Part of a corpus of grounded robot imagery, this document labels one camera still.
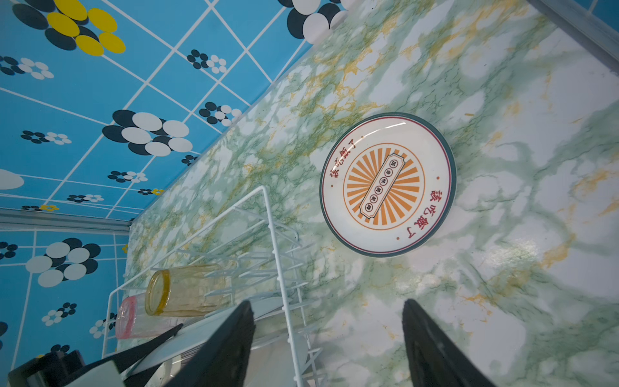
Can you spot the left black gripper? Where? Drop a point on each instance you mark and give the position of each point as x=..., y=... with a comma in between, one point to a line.
x=61, y=369

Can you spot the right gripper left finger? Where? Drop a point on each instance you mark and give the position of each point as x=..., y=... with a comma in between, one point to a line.
x=223, y=359

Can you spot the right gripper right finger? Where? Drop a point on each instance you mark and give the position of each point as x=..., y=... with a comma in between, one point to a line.
x=434, y=360

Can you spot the white wire dish rack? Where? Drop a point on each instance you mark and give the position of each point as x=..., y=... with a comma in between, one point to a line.
x=260, y=258

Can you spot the green rimmed white plate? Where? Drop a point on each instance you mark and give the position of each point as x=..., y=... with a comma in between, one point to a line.
x=198, y=333

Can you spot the orange sunburst plate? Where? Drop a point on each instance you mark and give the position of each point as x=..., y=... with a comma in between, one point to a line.
x=388, y=184

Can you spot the pink glass cup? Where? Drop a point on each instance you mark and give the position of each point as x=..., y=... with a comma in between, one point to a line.
x=133, y=321

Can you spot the yellow glass cup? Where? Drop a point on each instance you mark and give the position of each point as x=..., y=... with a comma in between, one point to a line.
x=189, y=291

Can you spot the right aluminium frame post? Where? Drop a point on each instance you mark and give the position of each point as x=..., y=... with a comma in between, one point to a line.
x=591, y=23

